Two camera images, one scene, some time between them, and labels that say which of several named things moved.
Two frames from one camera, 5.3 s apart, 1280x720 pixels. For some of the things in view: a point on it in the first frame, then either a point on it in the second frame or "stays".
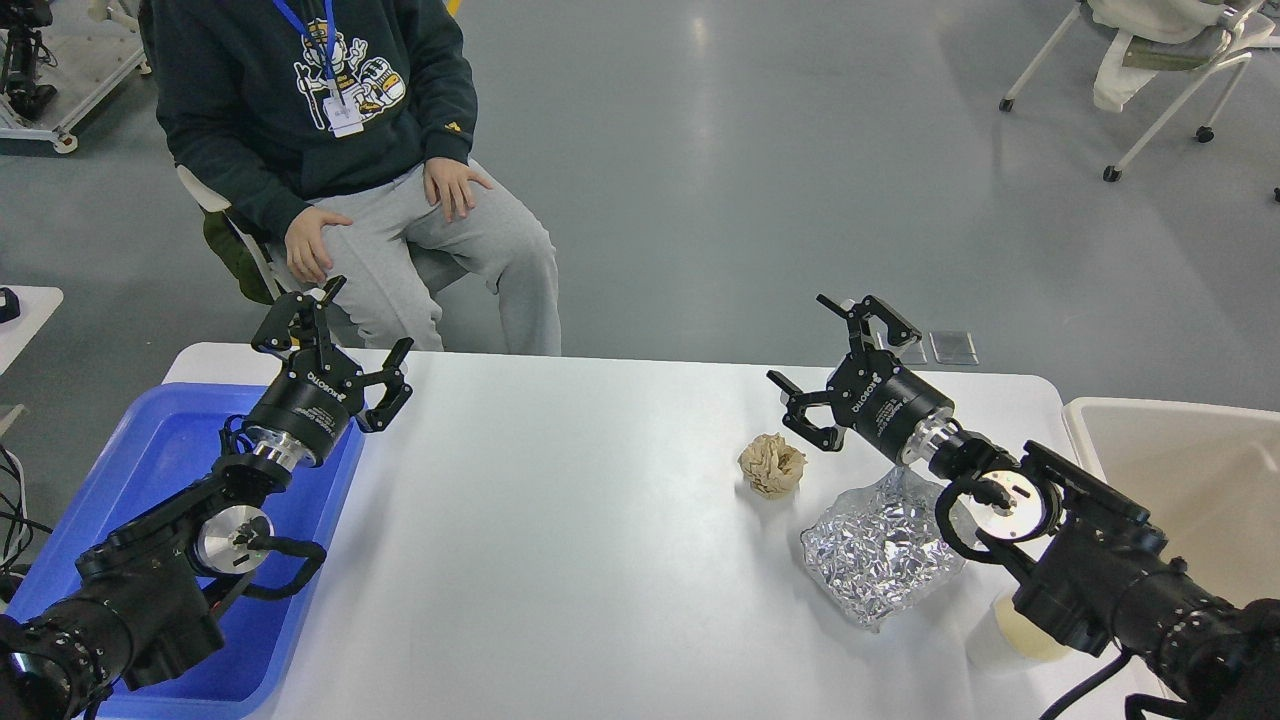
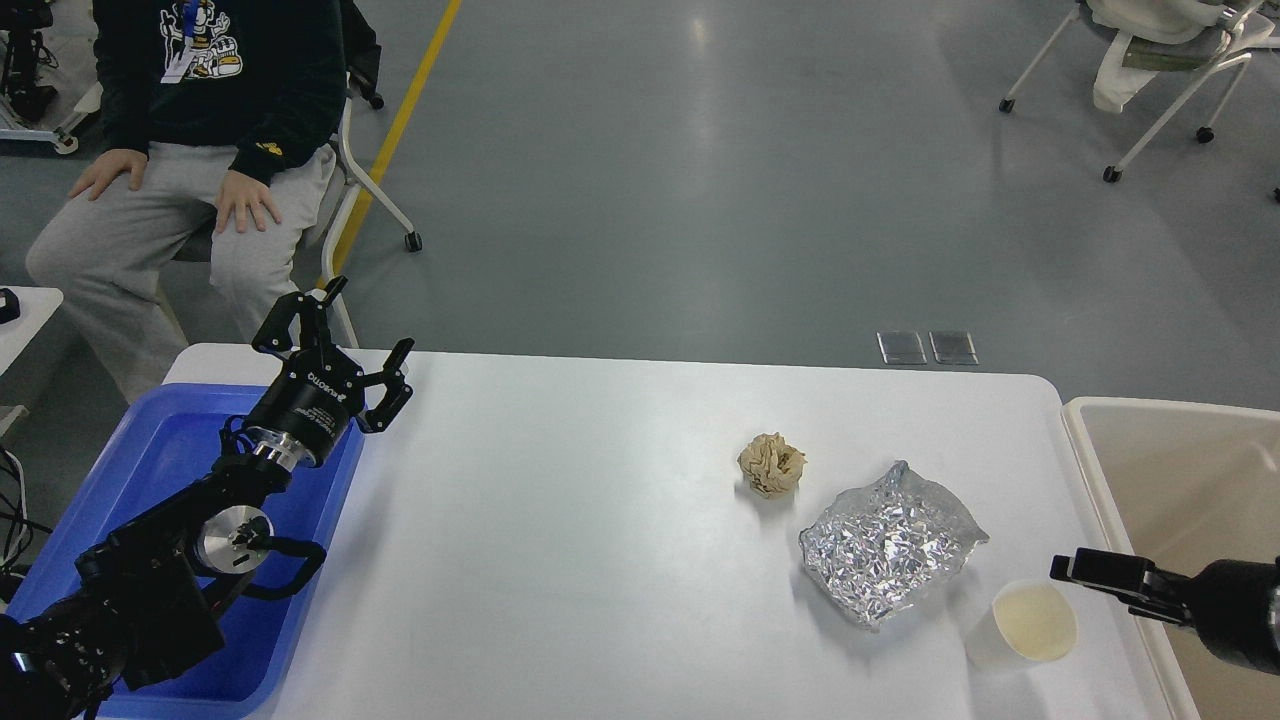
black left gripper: x=317 y=394 stays
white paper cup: x=1002 y=639 stays
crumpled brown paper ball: x=773 y=468 stays
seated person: x=348 y=126 to x=222 y=117
